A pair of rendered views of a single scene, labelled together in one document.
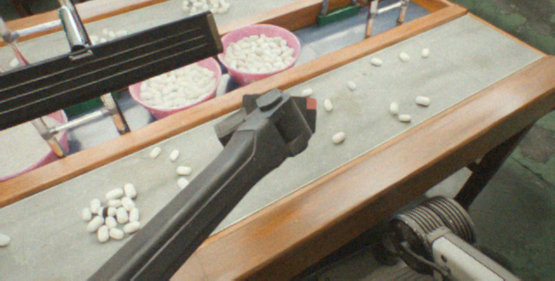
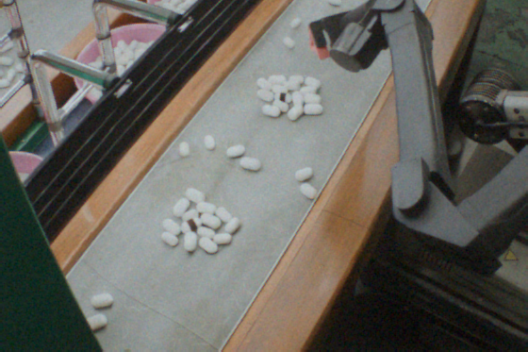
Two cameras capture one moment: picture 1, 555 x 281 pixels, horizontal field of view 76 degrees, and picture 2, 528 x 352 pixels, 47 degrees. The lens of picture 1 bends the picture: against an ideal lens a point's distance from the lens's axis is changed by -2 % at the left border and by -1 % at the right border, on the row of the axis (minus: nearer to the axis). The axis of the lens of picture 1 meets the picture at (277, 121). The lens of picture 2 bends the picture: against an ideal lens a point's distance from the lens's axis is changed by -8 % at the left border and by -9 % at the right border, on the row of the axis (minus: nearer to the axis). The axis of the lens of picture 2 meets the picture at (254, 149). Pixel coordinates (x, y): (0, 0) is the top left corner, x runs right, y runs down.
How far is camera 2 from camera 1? 0.68 m
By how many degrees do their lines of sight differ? 20
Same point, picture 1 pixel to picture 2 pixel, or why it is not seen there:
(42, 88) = (168, 70)
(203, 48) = not seen: outside the picture
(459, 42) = not seen: outside the picture
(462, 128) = (459, 8)
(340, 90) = (325, 9)
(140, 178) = (190, 181)
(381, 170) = not seen: hidden behind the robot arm
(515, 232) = not seen: hidden behind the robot
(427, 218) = (486, 89)
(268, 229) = (372, 159)
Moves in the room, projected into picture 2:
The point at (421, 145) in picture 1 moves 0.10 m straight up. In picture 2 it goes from (439, 34) to (447, 0)
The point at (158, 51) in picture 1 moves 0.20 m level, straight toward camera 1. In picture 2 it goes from (235, 1) to (344, 51)
